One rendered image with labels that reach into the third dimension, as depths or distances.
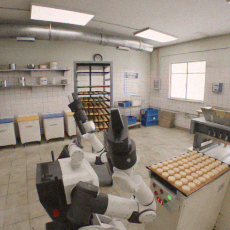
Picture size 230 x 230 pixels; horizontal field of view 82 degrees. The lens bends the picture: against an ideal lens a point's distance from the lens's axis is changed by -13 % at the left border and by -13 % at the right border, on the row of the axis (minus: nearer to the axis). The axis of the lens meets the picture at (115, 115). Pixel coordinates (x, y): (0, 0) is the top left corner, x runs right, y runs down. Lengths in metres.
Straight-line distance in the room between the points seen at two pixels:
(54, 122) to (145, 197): 3.72
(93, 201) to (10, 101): 4.30
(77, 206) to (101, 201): 0.09
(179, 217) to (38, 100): 4.35
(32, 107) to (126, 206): 4.30
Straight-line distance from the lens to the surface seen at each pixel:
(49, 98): 4.74
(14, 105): 4.74
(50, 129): 4.23
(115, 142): 0.39
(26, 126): 4.15
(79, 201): 0.64
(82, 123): 1.03
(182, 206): 1.13
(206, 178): 1.20
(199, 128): 1.80
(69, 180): 0.74
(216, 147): 1.91
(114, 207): 0.68
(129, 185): 0.56
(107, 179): 2.39
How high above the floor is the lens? 1.53
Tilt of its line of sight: 12 degrees down
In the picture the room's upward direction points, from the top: straight up
